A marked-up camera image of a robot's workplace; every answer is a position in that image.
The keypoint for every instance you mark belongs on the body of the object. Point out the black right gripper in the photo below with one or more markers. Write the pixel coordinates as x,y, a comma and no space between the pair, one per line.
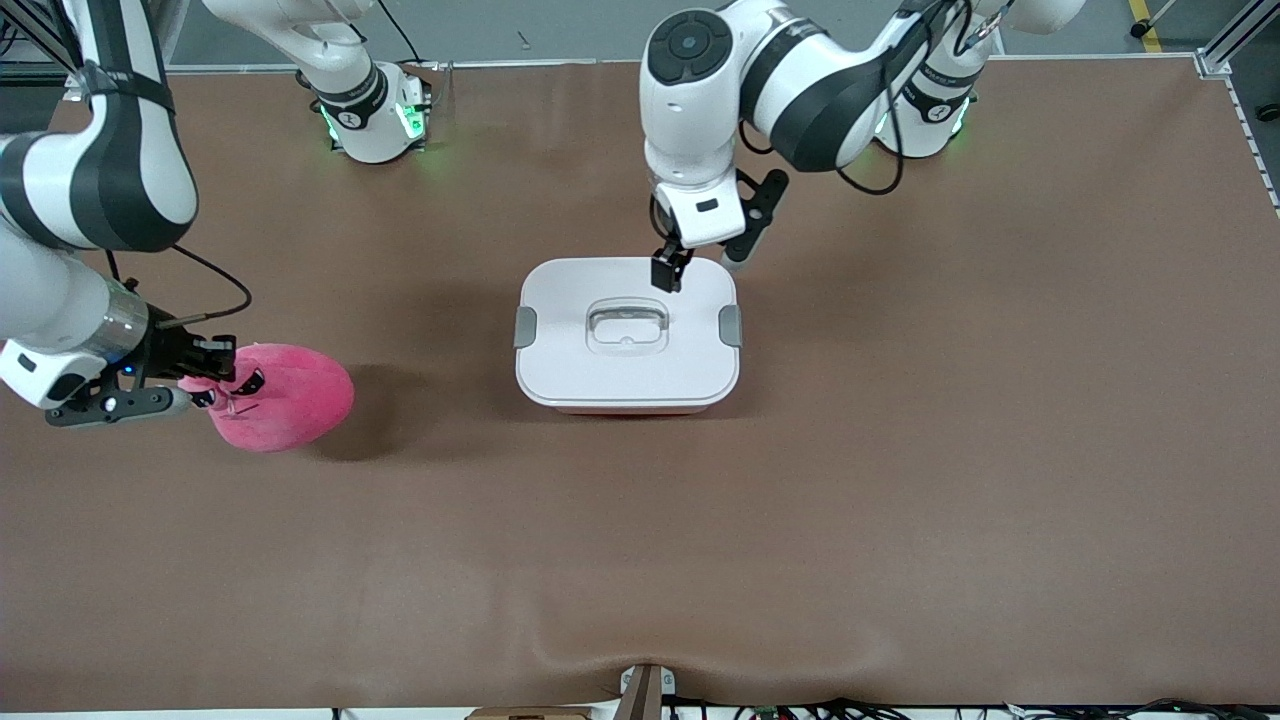
170,350

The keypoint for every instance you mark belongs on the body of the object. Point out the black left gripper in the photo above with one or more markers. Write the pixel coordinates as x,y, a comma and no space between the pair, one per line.
667,267

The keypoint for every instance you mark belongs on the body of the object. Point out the grey lid latch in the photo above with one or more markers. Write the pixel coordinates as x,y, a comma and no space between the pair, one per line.
731,326
525,327

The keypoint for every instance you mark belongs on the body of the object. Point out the pink plush toy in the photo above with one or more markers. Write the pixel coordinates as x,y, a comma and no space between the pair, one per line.
300,400

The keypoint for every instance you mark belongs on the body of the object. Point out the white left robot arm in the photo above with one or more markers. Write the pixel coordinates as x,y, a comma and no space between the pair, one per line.
700,100

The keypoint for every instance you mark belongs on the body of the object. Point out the pink plastic storage box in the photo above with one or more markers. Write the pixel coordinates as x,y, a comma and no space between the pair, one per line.
630,410

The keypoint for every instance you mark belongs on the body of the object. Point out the brown table cover mat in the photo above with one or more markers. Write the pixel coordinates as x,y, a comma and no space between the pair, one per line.
640,550

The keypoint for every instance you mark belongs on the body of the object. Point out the metal stand leg black foot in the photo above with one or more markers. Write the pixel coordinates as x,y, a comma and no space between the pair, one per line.
1139,30

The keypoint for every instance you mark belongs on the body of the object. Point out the white perforated edge strip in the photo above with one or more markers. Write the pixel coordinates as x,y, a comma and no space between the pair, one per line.
1258,150

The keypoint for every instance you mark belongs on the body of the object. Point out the black round object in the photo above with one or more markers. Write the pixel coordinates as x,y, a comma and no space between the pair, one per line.
1270,111

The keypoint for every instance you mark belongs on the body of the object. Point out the black camera mounting bracket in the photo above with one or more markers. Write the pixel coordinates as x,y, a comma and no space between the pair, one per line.
100,408
762,205

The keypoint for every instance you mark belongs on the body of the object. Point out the silver table edge rail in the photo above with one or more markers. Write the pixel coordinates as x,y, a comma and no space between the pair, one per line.
560,62

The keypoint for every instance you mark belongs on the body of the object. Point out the aluminium frame profile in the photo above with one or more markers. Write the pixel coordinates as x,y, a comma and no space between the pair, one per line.
40,40
1225,50

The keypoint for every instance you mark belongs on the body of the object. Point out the metal mount bracket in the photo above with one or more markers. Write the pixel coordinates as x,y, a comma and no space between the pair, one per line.
640,695

